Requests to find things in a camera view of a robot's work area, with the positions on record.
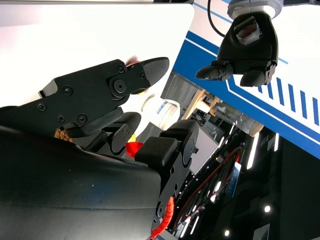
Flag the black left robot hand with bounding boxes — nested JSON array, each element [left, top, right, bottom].
[[194, 12, 280, 88]]

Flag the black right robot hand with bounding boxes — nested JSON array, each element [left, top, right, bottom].
[[0, 56, 200, 240]]

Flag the wicker basket with red handle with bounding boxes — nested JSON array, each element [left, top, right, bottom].
[[53, 127, 145, 159]]

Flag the white lidded ceramic cup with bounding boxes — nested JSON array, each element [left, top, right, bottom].
[[141, 94, 181, 131]]

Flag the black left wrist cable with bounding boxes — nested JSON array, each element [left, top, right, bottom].
[[207, 0, 227, 38]]

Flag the wooden rack frame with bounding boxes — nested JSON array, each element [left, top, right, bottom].
[[183, 89, 222, 121]]

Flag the orange spiral cable wrap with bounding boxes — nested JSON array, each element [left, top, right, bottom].
[[149, 196, 176, 240]]

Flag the red background cable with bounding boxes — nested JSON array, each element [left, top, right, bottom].
[[173, 148, 242, 226]]

